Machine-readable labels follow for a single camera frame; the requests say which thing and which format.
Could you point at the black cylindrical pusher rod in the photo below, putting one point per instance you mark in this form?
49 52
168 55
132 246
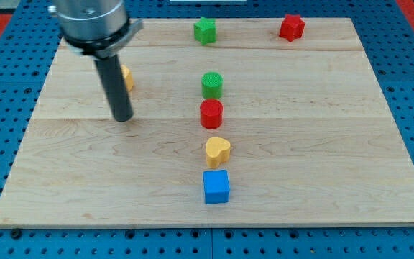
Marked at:
115 89

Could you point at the yellow hexagon block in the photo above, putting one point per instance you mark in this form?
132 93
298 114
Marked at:
128 78

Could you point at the green star block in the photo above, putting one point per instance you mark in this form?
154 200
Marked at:
205 30

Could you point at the green cylinder block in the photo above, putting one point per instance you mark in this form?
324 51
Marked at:
212 85

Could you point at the red cylinder block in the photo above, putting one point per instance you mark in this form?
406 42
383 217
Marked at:
211 113

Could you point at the yellow heart block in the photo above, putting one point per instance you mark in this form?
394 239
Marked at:
218 151

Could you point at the light wooden board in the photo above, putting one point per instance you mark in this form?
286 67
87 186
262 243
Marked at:
313 141

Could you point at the blue cube block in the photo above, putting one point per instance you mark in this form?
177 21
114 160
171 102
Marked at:
216 186

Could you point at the red star block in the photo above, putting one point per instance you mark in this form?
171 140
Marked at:
292 27

